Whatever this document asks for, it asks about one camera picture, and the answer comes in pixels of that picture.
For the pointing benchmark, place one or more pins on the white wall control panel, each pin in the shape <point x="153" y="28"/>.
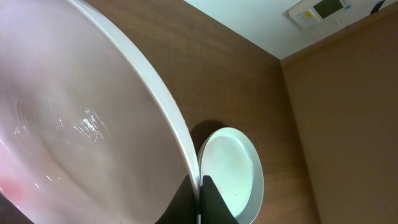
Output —
<point x="310" y="13"/>

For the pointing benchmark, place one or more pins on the white plate with red stain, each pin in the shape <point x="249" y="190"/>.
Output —
<point x="89" y="131"/>

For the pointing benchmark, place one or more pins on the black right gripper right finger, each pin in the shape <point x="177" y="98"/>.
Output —
<point x="213" y="209"/>

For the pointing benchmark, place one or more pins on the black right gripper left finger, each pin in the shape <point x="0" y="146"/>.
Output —
<point x="182" y="208"/>

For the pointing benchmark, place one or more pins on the pale green plate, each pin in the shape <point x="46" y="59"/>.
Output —
<point x="231" y="160"/>

